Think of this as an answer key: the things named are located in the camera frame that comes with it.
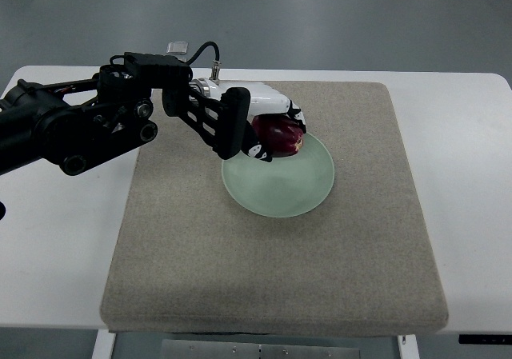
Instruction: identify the grey metal base plate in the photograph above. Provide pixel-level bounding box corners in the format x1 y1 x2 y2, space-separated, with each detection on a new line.
159 339 361 359

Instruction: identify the dark red apple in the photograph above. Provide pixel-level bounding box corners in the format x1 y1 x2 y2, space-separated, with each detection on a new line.
252 114 304 158

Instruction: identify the black table control panel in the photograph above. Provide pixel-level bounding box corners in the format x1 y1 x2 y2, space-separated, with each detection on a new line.
458 334 512 345

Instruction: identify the beige fabric cushion mat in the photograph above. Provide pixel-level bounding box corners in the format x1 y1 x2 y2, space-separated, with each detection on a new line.
100 82 449 337

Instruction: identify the upper clear plastic floor piece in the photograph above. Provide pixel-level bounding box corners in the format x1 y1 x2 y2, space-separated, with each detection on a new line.
166 41 189 55

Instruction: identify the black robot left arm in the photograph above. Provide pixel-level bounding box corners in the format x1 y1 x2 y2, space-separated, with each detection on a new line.
1 52 250 176

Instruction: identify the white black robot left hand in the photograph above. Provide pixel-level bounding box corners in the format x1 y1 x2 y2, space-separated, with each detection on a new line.
190 78 306 162

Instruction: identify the white table leg frame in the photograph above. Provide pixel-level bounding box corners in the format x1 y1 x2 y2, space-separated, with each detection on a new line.
91 329 117 359

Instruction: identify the pale green round plate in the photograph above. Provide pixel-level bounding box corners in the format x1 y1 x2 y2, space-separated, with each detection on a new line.
221 134 335 218

